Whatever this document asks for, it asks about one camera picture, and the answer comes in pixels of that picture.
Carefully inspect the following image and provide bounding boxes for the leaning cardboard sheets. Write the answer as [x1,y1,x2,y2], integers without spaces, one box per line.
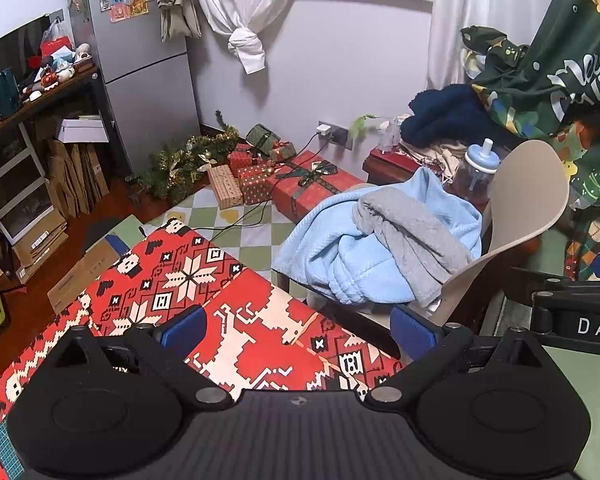
[47,139,109,218]

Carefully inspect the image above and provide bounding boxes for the red patterned christmas tablecloth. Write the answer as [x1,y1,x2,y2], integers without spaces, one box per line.
[0,219,402,479]

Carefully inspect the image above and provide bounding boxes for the grey polo shirt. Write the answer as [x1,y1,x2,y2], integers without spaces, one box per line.
[352,186,481,307]

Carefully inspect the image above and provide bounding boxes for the silver refrigerator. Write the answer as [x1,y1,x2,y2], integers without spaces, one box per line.
[68,0,199,174]

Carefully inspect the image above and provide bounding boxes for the blue lid water bottle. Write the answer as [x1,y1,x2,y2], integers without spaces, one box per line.
[450,138,501,207]

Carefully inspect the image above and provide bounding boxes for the large red gift box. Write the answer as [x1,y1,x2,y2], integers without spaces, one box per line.
[266,151,362,222]

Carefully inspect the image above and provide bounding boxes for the light blue fleece blanket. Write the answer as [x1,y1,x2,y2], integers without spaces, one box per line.
[272,168,482,306]

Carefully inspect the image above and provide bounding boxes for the christmas garland with lights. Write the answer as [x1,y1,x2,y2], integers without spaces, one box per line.
[126,110,240,204]

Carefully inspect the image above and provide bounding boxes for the green christmas blanket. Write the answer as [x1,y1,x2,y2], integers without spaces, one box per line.
[460,0,600,281]

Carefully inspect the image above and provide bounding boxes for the beige hanging bag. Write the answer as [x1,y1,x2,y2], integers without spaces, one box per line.
[158,0,201,42]

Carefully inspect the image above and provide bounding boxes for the wall power outlet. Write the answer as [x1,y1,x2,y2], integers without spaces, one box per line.
[316,122,353,150]

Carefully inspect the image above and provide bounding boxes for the flat cardboard box mianshu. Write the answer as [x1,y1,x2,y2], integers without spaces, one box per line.
[47,234,130,314]

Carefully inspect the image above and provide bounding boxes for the white drawer shelf unit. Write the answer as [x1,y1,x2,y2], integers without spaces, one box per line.
[0,124,54,245]

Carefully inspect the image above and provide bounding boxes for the beige plastic chair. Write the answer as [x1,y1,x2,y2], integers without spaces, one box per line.
[274,138,571,328]

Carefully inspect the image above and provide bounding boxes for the dark blue fleece garment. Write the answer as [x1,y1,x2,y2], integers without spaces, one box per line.
[400,84,510,148]

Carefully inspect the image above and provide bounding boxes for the beige patterned gift box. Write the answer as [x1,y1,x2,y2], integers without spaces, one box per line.
[208,165,242,209]

